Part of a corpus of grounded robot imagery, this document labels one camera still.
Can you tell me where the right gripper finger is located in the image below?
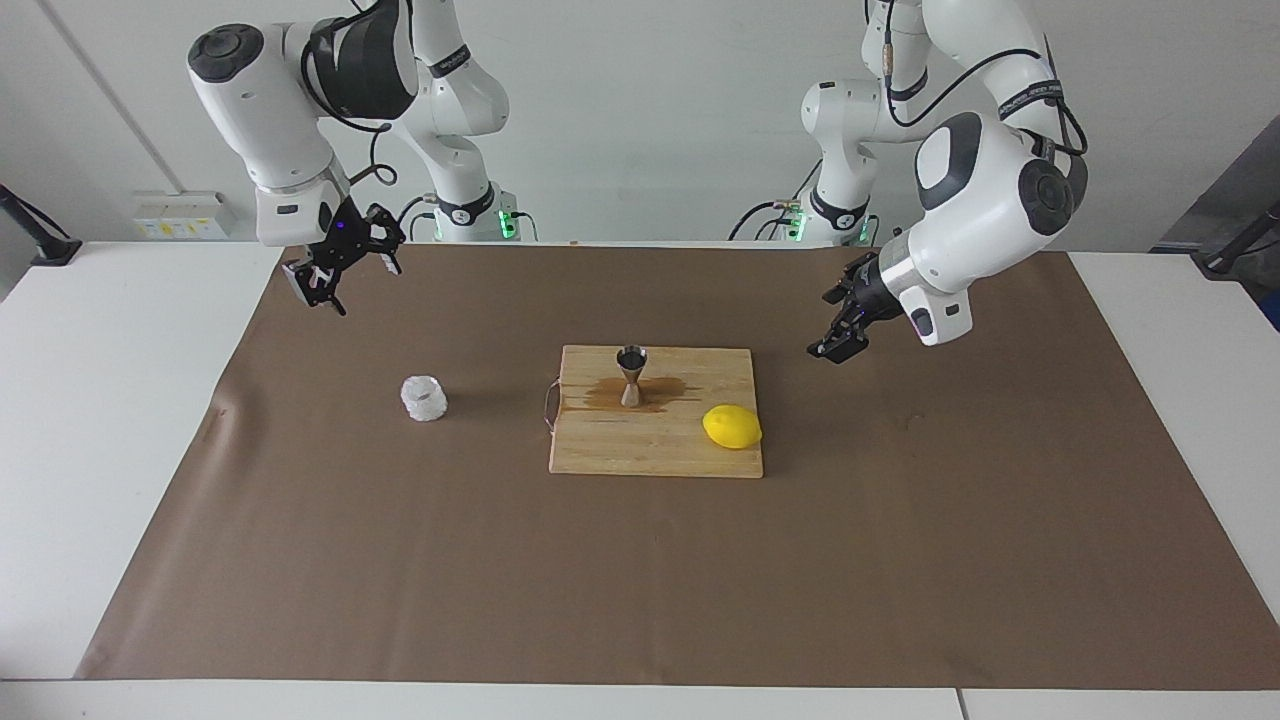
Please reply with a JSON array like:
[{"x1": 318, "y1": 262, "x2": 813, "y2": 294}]
[
  {"x1": 283, "y1": 260, "x2": 349, "y2": 317},
  {"x1": 368, "y1": 205, "x2": 404, "y2": 276}
]

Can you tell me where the clear plastic cup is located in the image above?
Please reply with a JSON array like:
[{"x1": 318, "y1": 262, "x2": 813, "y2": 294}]
[{"x1": 401, "y1": 375, "x2": 448, "y2": 423}]

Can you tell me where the steel cocktail jigger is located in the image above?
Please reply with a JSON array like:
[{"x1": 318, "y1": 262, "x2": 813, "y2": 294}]
[{"x1": 616, "y1": 346, "x2": 649, "y2": 408}]

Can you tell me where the yellow lemon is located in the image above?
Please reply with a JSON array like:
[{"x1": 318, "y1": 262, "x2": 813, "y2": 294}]
[{"x1": 702, "y1": 404, "x2": 763, "y2": 451}]

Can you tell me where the wooden cutting board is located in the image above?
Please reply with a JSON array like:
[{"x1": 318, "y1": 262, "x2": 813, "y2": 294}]
[{"x1": 545, "y1": 345, "x2": 764, "y2": 479}]

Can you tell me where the brown paper table mat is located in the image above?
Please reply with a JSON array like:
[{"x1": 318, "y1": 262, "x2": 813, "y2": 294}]
[{"x1": 75, "y1": 243, "x2": 1280, "y2": 691}]

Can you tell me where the black base power cable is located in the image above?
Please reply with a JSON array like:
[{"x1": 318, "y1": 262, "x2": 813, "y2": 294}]
[
  {"x1": 398, "y1": 193, "x2": 541, "y2": 244},
  {"x1": 728, "y1": 158, "x2": 813, "y2": 244}
]

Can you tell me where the right arm gripper cable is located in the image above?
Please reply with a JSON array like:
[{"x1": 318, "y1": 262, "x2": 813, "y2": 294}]
[{"x1": 300, "y1": 0, "x2": 401, "y2": 191}]

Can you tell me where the arm gripper cable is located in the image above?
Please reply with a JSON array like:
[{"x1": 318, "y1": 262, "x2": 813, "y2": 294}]
[
  {"x1": 300, "y1": 0, "x2": 401, "y2": 191},
  {"x1": 880, "y1": 0, "x2": 1091, "y2": 161}
]

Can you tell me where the white wall socket strip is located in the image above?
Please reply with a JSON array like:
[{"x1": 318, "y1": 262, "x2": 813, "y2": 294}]
[{"x1": 133, "y1": 191, "x2": 233, "y2": 241}]

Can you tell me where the left arm gripper cable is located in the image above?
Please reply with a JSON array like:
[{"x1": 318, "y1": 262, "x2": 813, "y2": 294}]
[{"x1": 880, "y1": 0, "x2": 1091, "y2": 161}]

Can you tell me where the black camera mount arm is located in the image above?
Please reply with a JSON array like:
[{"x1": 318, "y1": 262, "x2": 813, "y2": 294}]
[
  {"x1": 0, "y1": 183, "x2": 83, "y2": 267},
  {"x1": 1195, "y1": 200, "x2": 1280, "y2": 281}
]

